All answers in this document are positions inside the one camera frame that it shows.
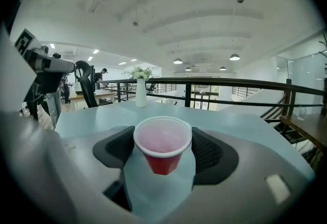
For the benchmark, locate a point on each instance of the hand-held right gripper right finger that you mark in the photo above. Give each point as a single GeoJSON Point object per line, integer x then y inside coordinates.
{"type": "Point", "coordinates": [230, 161]}

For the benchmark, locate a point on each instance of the brown wooden desk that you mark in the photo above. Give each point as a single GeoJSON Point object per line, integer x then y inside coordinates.
{"type": "Point", "coordinates": [309, 128]}

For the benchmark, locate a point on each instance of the red plastic cup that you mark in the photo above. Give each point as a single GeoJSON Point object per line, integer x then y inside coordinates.
{"type": "Point", "coordinates": [162, 164]}

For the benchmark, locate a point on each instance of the white vase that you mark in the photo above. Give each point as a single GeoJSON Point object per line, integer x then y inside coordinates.
{"type": "Point", "coordinates": [141, 95]}

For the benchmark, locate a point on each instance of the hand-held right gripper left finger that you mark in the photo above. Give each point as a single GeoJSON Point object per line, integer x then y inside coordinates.
{"type": "Point", "coordinates": [110, 146]}

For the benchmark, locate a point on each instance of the white box appliance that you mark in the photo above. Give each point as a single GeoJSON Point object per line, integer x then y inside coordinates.
{"type": "Point", "coordinates": [78, 89]}

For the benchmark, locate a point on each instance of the black mesh office chair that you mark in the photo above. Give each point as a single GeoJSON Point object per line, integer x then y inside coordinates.
{"type": "Point", "coordinates": [87, 90]}

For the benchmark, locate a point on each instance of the grey pendant lamp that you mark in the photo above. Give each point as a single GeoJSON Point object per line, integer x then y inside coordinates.
{"type": "Point", "coordinates": [177, 61]}
{"type": "Point", "coordinates": [188, 68]}
{"type": "Point", "coordinates": [223, 68]}
{"type": "Point", "coordinates": [234, 57]}

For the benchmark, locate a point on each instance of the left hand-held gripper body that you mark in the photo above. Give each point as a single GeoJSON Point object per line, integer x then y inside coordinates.
{"type": "Point", "coordinates": [42, 64]}

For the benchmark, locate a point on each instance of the white framed wooden desk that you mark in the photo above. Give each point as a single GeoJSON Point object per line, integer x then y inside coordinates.
{"type": "Point", "coordinates": [102, 94]}

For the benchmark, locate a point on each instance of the white flower bouquet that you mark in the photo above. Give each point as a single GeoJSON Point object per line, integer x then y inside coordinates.
{"type": "Point", "coordinates": [139, 73]}

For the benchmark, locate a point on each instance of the clear drinking glass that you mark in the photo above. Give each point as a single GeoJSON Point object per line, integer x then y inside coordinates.
{"type": "Point", "coordinates": [301, 113]}

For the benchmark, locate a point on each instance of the black metal railing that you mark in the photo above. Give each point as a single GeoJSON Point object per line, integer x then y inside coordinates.
{"type": "Point", "coordinates": [230, 82]}

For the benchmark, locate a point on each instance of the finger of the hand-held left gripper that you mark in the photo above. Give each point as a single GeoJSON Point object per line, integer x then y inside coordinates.
{"type": "Point", "coordinates": [64, 66]}

